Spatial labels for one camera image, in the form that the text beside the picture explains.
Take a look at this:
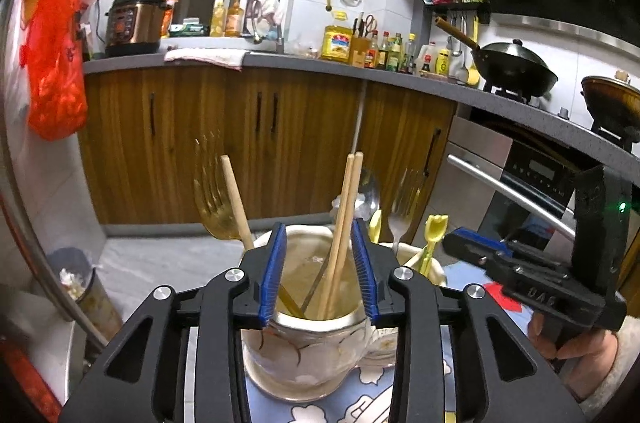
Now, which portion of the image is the trash bin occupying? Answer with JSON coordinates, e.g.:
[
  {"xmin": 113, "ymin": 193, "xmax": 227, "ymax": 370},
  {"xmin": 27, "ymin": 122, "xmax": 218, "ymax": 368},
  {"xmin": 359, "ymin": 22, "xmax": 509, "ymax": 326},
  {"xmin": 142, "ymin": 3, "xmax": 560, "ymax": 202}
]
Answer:
[{"xmin": 47, "ymin": 247, "xmax": 123, "ymax": 344}]

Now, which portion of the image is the cooking oil bottle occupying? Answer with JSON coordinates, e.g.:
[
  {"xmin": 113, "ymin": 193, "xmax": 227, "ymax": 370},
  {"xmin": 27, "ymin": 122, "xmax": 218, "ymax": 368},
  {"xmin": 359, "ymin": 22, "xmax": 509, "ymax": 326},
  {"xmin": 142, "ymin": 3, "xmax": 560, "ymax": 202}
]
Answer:
[
  {"xmin": 210, "ymin": 0, "xmax": 227, "ymax": 38},
  {"xmin": 225, "ymin": 0, "xmax": 246, "ymax": 38}
]

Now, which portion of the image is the black wok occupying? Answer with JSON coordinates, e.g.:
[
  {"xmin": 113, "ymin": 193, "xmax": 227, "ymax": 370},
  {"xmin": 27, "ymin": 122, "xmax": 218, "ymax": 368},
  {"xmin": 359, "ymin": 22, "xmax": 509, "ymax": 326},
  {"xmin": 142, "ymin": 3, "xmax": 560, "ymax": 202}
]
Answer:
[{"xmin": 434, "ymin": 17, "xmax": 560, "ymax": 99}]

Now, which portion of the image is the wooden chopstick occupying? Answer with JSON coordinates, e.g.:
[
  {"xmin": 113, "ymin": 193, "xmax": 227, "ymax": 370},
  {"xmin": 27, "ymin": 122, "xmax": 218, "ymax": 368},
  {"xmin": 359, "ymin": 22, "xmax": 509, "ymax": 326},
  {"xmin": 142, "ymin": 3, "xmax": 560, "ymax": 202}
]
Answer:
[
  {"xmin": 320, "ymin": 154, "xmax": 355, "ymax": 320},
  {"xmin": 327, "ymin": 152, "xmax": 364, "ymax": 320},
  {"xmin": 221, "ymin": 155, "xmax": 255, "ymax": 250}
]

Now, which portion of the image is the brown wok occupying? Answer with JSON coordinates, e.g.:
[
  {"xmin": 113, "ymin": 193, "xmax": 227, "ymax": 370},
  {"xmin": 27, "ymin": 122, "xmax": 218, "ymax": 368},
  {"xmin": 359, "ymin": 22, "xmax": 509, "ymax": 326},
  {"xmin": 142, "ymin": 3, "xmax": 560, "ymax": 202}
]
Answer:
[{"xmin": 580, "ymin": 70, "xmax": 640, "ymax": 139}]

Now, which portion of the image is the red plastic packaging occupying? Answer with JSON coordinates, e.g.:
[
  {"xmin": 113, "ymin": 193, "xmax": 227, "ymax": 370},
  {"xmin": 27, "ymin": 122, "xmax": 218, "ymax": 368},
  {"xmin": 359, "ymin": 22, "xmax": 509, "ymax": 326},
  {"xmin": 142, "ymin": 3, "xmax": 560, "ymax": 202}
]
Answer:
[{"xmin": 0, "ymin": 338, "xmax": 58, "ymax": 423}]

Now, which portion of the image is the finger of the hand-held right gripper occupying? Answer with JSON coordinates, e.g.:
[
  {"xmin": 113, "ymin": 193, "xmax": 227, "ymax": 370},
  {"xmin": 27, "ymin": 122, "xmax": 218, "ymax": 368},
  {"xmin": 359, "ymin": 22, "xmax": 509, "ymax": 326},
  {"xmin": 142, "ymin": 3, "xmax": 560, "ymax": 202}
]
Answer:
[{"xmin": 442, "ymin": 227, "xmax": 517, "ymax": 270}]

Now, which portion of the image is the wooden knife block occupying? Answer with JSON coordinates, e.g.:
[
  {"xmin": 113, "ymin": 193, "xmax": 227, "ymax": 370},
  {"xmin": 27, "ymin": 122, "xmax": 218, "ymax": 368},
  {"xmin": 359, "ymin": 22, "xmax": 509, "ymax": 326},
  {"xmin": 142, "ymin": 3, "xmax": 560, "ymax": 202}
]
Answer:
[{"xmin": 349, "ymin": 13, "xmax": 377, "ymax": 67}]

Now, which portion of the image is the person's right forearm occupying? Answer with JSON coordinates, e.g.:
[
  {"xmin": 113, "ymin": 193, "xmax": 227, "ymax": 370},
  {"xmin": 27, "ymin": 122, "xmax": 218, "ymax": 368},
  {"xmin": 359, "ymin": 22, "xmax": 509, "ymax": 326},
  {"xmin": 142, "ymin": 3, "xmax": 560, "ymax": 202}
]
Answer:
[{"xmin": 570, "ymin": 330, "xmax": 640, "ymax": 421}]

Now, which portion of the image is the person's right hand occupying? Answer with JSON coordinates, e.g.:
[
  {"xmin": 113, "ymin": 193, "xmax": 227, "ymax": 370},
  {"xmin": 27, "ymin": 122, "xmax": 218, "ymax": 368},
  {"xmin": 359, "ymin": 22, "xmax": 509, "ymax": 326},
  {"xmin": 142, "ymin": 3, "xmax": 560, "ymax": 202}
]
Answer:
[{"xmin": 527, "ymin": 315, "xmax": 621, "ymax": 400}]

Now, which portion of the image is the yellow oil jug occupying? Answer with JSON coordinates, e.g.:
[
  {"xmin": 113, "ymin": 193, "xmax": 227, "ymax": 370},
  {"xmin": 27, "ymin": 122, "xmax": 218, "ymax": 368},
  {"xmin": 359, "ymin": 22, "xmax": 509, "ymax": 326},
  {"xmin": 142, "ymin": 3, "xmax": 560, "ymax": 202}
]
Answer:
[{"xmin": 320, "ymin": 24, "xmax": 354, "ymax": 63}]

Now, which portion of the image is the chrome curved rail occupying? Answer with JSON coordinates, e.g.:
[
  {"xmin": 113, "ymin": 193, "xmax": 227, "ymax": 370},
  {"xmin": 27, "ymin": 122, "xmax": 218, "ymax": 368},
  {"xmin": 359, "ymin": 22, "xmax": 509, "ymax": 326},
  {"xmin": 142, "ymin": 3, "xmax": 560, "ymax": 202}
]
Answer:
[{"xmin": 0, "ymin": 0, "xmax": 108, "ymax": 351}]

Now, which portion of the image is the silver fork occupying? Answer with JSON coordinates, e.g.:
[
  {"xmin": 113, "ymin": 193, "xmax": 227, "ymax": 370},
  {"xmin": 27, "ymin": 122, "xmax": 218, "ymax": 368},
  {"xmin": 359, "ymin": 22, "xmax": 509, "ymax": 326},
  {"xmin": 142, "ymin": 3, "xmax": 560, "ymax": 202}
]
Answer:
[{"xmin": 389, "ymin": 167, "xmax": 427, "ymax": 254}]

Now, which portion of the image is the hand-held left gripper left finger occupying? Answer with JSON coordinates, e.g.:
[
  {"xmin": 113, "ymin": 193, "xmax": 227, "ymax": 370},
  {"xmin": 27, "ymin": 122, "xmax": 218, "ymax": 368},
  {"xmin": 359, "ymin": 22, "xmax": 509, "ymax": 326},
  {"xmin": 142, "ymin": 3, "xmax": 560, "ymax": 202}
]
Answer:
[{"xmin": 59, "ymin": 222, "xmax": 288, "ymax": 423}]

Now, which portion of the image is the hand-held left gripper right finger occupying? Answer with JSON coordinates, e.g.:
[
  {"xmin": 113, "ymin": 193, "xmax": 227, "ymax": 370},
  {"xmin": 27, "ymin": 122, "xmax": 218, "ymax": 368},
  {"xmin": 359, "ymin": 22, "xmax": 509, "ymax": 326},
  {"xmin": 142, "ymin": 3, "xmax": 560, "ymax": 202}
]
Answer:
[{"xmin": 351, "ymin": 218, "xmax": 586, "ymax": 423}]

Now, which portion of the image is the gas stove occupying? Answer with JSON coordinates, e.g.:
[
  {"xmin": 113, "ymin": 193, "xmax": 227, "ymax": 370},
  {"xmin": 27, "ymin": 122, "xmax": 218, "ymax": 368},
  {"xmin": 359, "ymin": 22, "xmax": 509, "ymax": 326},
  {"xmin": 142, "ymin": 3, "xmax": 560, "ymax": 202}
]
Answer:
[{"xmin": 482, "ymin": 82, "xmax": 640, "ymax": 150}]

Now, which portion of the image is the large white ceramic jar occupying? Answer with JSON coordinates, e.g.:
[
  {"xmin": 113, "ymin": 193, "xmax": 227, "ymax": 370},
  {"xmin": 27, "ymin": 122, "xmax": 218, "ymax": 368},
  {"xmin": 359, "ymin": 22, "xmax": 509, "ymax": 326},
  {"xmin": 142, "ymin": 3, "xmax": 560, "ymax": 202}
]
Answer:
[{"xmin": 240, "ymin": 224, "xmax": 373, "ymax": 396}]

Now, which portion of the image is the blue cartoon printed cloth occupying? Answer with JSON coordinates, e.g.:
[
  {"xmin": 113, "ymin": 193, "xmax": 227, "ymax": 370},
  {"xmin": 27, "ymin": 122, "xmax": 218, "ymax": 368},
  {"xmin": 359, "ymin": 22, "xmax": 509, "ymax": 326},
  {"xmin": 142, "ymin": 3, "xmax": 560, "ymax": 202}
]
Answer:
[{"xmin": 244, "ymin": 260, "xmax": 538, "ymax": 423}]

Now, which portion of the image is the built-in oven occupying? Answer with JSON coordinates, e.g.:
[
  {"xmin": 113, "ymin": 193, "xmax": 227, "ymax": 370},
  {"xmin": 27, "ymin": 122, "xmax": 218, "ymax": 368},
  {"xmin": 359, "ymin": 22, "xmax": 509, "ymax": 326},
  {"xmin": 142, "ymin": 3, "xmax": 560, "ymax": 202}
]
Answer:
[{"xmin": 440, "ymin": 118, "xmax": 601, "ymax": 254}]

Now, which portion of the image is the red plastic bag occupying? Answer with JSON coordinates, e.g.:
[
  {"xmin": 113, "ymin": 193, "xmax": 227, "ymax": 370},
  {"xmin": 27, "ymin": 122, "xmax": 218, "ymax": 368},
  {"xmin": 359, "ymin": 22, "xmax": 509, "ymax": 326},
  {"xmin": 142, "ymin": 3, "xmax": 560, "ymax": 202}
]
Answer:
[{"xmin": 22, "ymin": 0, "xmax": 101, "ymax": 141}]

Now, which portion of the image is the white towel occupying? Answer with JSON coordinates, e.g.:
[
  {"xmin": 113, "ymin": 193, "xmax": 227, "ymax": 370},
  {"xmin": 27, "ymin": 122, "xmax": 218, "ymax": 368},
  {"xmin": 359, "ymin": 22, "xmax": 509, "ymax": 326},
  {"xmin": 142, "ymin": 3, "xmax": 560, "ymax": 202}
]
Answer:
[{"xmin": 164, "ymin": 48, "xmax": 250, "ymax": 71}]

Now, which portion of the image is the green box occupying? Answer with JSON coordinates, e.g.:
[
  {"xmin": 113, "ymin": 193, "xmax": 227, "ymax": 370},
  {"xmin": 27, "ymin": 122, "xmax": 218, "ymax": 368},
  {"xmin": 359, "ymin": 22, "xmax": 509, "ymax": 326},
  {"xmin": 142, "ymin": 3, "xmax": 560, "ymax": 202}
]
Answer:
[{"xmin": 170, "ymin": 19, "xmax": 210, "ymax": 38}]

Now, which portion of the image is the row of condiment bottles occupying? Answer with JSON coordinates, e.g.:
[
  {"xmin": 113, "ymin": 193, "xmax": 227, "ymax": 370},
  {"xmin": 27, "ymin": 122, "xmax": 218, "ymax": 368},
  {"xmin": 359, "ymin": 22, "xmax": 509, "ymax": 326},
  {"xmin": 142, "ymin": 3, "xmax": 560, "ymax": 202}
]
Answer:
[{"xmin": 365, "ymin": 30, "xmax": 453, "ymax": 79}]

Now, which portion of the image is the gold fork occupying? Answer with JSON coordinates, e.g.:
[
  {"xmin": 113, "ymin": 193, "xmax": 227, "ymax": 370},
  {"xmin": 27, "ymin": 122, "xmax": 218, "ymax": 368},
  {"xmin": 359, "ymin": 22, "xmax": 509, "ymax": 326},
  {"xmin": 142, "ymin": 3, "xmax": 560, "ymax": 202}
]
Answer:
[{"xmin": 194, "ymin": 133, "xmax": 303, "ymax": 320}]

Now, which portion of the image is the electric pressure cooker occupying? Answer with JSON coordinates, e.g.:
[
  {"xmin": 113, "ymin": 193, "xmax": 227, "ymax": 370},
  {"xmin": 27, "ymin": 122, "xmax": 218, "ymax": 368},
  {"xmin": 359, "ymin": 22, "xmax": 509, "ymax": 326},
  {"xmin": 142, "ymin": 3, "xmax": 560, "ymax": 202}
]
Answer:
[{"xmin": 105, "ymin": 0, "xmax": 172, "ymax": 57}]

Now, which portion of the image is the white ceramic saucer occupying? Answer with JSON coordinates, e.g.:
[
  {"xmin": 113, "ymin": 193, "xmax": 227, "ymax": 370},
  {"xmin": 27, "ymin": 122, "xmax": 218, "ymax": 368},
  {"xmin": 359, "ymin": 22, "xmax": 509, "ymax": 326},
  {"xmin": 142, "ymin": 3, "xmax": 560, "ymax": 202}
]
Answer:
[{"xmin": 244, "ymin": 355, "xmax": 401, "ymax": 404}]

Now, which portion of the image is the yellow tulip-shaped stick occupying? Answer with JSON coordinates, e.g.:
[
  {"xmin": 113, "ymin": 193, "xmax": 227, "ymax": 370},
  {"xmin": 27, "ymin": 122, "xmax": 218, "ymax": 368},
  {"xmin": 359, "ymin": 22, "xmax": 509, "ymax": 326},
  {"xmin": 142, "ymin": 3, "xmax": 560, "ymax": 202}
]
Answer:
[
  {"xmin": 419, "ymin": 213, "xmax": 449, "ymax": 278},
  {"xmin": 368, "ymin": 208, "xmax": 383, "ymax": 245}
]

